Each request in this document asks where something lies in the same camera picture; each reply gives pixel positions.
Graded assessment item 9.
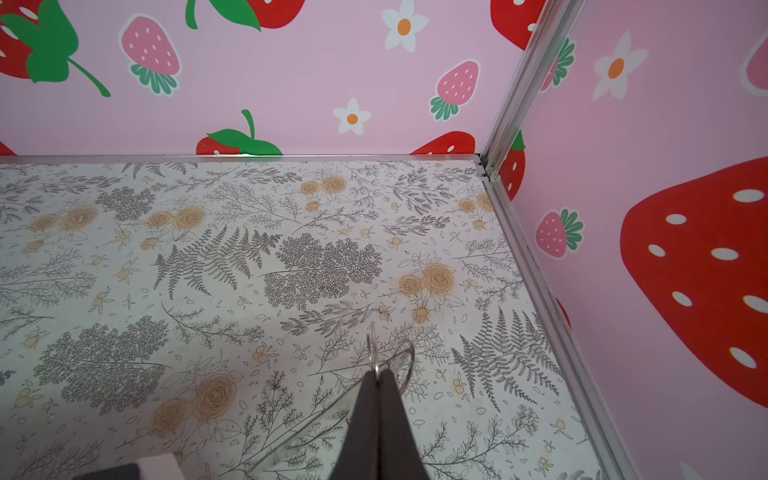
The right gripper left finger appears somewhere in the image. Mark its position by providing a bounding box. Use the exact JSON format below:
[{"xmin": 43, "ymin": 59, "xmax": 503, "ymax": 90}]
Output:
[{"xmin": 330, "ymin": 372, "xmax": 380, "ymax": 480}]

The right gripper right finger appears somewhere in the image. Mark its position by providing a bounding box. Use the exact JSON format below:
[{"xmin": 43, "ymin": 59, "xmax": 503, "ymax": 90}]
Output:
[{"xmin": 379, "ymin": 370, "xmax": 430, "ymax": 480}]

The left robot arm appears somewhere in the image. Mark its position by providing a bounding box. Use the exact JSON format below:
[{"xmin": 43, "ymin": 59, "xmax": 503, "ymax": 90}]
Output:
[{"xmin": 74, "ymin": 454, "xmax": 185, "ymax": 480}]

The metal key holder plate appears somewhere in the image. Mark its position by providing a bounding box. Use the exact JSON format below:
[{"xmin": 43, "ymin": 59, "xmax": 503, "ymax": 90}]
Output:
[{"xmin": 250, "ymin": 381, "xmax": 362, "ymax": 479}]

